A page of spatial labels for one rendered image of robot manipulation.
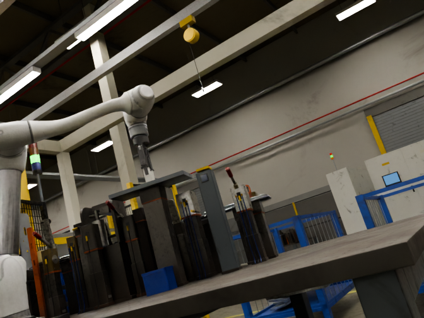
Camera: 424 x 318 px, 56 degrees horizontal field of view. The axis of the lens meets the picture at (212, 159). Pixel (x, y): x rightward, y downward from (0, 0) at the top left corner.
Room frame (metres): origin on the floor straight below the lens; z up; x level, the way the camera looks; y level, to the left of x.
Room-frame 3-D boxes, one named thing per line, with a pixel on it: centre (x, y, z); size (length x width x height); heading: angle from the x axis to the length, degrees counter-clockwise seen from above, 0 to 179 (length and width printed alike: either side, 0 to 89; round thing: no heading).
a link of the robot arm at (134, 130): (1.79, 0.30, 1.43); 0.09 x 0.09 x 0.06
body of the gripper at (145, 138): (1.79, 0.30, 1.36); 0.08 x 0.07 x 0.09; 178
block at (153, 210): (1.78, 0.30, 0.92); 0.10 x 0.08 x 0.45; 79
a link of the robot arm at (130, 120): (1.78, 0.30, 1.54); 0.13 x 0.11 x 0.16; 27
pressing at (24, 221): (2.30, 1.18, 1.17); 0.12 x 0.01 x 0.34; 169
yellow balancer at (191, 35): (3.77, -0.15, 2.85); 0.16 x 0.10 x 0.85; 61
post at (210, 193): (1.73, 0.05, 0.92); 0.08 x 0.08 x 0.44; 79
